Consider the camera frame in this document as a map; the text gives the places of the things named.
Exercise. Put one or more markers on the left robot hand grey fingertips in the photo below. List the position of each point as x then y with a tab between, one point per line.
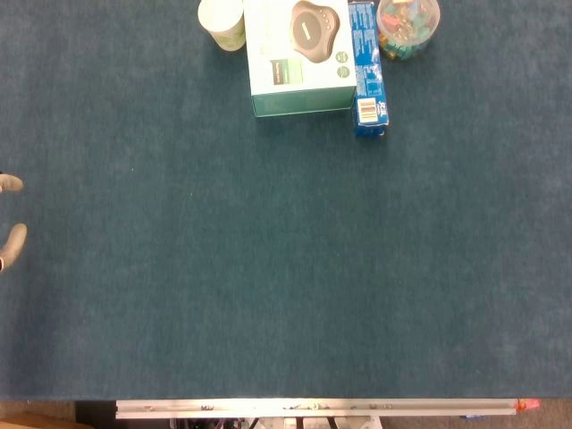
12	243

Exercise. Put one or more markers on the dark teal felt table mat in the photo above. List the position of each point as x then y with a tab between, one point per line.
286	250

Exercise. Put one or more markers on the white speaker product box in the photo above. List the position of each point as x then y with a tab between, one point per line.
297	53

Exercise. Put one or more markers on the blue narrow carton box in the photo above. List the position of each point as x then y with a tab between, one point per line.
369	67

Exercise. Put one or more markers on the clear jar of binder clips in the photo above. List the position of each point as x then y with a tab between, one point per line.
407	27

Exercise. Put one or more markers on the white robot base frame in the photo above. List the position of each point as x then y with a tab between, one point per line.
277	423

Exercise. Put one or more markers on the aluminium profile rail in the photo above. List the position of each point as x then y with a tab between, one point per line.
313	408

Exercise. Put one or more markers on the orange clamp on rail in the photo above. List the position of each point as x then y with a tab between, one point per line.
526	405

